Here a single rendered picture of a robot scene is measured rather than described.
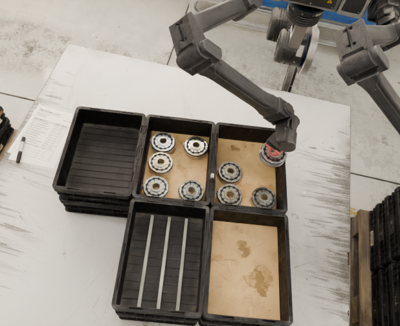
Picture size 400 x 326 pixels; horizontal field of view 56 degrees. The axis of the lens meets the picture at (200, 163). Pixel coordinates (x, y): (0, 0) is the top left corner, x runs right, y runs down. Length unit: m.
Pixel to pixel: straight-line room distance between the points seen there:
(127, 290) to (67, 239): 0.38
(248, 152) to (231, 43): 1.84
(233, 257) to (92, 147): 0.75
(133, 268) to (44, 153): 0.73
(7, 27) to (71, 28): 0.51
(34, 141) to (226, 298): 1.13
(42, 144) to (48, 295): 0.70
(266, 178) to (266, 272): 0.41
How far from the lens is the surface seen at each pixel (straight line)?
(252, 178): 1.65
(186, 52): 1.04
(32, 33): 3.56
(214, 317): 1.34
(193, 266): 1.47
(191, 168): 1.63
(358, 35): 1.09
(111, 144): 1.70
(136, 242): 1.50
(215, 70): 1.07
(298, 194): 1.82
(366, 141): 3.11
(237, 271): 1.48
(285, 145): 1.28
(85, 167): 1.66
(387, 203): 2.41
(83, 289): 1.61
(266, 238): 1.55
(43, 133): 1.96
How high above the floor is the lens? 2.24
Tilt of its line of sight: 59 degrees down
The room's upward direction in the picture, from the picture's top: 10 degrees clockwise
